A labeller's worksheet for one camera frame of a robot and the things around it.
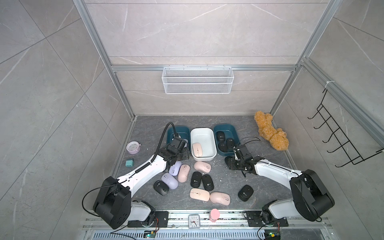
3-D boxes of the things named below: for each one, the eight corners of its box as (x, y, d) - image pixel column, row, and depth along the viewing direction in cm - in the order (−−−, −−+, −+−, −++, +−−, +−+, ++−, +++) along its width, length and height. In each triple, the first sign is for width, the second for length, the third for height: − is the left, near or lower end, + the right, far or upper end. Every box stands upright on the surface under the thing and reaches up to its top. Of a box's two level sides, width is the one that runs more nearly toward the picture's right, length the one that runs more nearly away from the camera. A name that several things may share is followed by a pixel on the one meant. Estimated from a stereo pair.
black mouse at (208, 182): (205, 192, 83) (206, 190, 81) (201, 176, 89) (201, 174, 87) (214, 190, 84) (215, 188, 82) (210, 174, 90) (210, 172, 88)
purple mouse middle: (160, 178, 88) (159, 176, 87) (167, 171, 91) (167, 169, 89) (172, 192, 83) (172, 190, 81) (180, 184, 86) (180, 183, 84)
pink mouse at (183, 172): (177, 182, 87) (177, 180, 85) (178, 165, 93) (178, 164, 92) (189, 182, 87) (189, 180, 85) (190, 165, 93) (190, 164, 92)
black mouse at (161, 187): (152, 187, 85) (151, 186, 83) (159, 179, 88) (158, 178, 86) (164, 197, 82) (163, 195, 80) (171, 188, 85) (170, 187, 83)
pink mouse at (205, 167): (192, 168, 92) (192, 167, 90) (195, 161, 95) (195, 159, 93) (209, 173, 90) (210, 172, 88) (211, 166, 93) (212, 164, 91)
